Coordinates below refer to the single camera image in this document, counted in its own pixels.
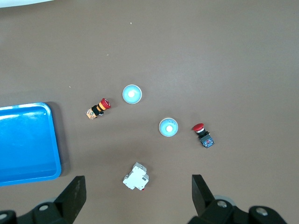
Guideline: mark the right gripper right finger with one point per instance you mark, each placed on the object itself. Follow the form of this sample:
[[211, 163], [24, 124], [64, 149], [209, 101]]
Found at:
[[203, 203]]

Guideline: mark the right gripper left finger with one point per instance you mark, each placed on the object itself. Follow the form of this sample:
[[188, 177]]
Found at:
[[70, 198]]

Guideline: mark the scratched blue call bell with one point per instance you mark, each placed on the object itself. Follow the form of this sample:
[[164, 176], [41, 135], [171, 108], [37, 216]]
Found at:
[[163, 132]]

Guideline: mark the red mushroom push button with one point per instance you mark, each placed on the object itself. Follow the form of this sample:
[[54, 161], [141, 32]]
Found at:
[[206, 140]]

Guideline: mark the blue plastic tray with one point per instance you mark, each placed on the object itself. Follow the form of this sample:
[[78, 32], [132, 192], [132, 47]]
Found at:
[[28, 144]]

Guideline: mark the white circuit breaker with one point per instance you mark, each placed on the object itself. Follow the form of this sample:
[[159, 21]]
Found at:
[[135, 177]]

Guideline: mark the red yellow emergency stop button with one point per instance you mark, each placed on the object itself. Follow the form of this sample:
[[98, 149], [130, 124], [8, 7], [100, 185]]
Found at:
[[102, 105]]

